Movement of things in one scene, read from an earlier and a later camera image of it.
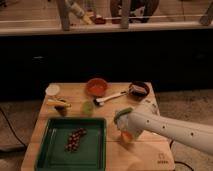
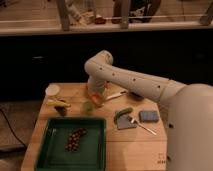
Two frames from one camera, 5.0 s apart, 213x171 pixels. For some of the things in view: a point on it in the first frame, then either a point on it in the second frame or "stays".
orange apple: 126,136 to 96,99
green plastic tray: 73,144 stays
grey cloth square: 122,122 stays
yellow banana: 58,102 stays
